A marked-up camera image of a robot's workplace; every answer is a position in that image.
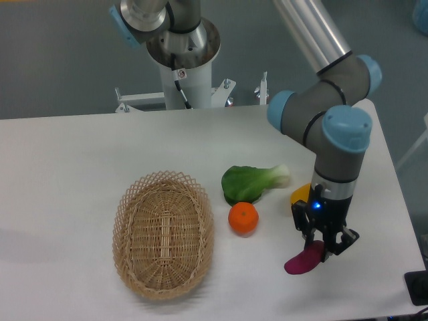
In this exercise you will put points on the purple sweet potato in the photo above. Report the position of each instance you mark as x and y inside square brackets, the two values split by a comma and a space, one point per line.
[307, 260]

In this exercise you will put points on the white frame right edge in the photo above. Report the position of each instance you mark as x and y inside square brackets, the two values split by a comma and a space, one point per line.
[412, 150]

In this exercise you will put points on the green bok choy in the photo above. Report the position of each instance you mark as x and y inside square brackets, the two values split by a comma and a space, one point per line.
[247, 184]

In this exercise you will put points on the light blue object top right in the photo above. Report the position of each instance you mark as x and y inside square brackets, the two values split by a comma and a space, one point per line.
[419, 16]

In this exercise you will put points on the oval wicker basket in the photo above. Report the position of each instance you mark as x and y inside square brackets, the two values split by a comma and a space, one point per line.
[163, 235]

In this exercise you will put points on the orange mandarin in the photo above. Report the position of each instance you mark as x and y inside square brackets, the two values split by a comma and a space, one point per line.
[243, 217]

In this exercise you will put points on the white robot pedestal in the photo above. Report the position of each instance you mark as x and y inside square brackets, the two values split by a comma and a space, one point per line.
[184, 61]

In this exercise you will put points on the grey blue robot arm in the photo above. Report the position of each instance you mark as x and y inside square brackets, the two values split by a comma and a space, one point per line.
[324, 118]

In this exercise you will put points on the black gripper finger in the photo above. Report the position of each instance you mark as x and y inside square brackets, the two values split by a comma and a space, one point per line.
[336, 240]
[309, 238]

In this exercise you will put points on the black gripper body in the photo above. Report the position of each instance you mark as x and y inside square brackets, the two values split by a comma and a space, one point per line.
[319, 211]

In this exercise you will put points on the black device at table edge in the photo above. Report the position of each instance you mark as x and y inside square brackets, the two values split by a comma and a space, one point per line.
[417, 287]

